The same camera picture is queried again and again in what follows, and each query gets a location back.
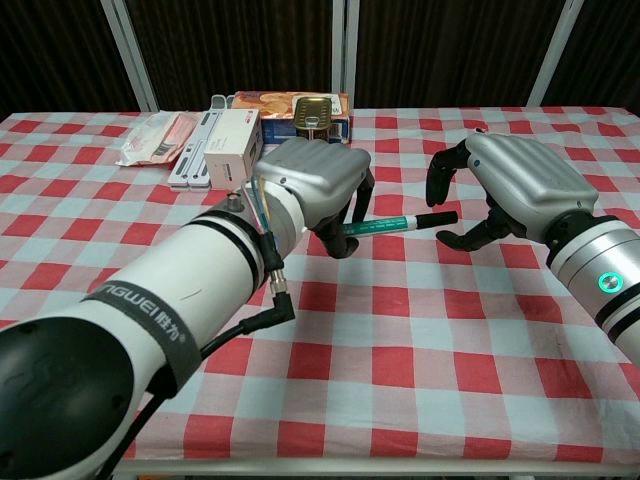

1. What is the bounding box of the black arm signal cable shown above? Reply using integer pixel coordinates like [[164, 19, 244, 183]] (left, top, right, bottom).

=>
[[97, 179, 297, 480]]

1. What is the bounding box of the green white marker pen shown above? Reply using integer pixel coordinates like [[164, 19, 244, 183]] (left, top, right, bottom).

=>
[[339, 214, 417, 237]]

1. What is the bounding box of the black marker cap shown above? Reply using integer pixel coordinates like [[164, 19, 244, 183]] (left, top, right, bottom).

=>
[[412, 210, 459, 231]]

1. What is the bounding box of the gold tin can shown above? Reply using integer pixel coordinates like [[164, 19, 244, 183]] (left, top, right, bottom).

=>
[[292, 96, 335, 144]]

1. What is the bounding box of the red white checkered tablecloth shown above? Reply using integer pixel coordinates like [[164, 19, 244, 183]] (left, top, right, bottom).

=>
[[0, 106, 640, 464]]

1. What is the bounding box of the aluminium partition post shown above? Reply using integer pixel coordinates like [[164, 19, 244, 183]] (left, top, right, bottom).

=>
[[526, 0, 582, 107], [331, 0, 360, 109], [98, 0, 162, 113]]

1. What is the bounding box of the white cardboard box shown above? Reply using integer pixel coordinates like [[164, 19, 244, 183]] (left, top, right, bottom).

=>
[[203, 108, 265, 190]]

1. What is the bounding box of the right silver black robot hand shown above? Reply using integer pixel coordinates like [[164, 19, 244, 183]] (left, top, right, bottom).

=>
[[424, 133, 600, 251]]

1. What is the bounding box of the orange printed food box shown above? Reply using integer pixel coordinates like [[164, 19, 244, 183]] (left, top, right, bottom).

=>
[[232, 90, 351, 145]]

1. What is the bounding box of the black velcro strap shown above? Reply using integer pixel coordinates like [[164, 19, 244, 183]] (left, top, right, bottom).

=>
[[81, 282, 202, 401]]

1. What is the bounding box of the white folding laptop stand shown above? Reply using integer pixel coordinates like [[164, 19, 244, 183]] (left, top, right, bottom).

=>
[[168, 94, 236, 191]]

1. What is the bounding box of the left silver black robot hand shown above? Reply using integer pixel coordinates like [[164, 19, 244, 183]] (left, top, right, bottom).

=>
[[252, 138, 375, 259]]

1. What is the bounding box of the pink clear plastic package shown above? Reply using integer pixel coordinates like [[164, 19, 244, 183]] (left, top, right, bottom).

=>
[[114, 112, 204, 167]]

